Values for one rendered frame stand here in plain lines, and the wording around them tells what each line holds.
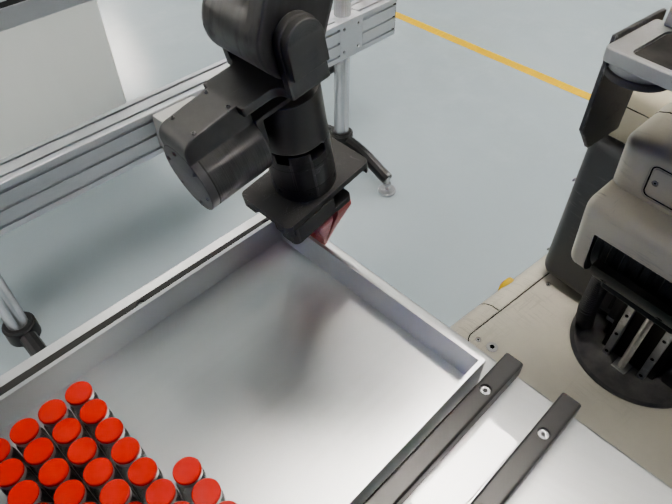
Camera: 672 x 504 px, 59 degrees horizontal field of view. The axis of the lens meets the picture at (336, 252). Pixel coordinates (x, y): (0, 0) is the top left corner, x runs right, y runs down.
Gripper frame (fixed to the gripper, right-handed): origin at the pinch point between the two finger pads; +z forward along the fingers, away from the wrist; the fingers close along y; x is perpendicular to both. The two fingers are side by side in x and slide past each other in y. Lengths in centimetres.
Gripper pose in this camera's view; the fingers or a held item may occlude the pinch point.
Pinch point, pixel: (319, 237)
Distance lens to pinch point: 60.8
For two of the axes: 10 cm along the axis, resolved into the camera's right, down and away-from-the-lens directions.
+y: -6.9, 6.4, -3.4
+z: 1.2, 5.7, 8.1
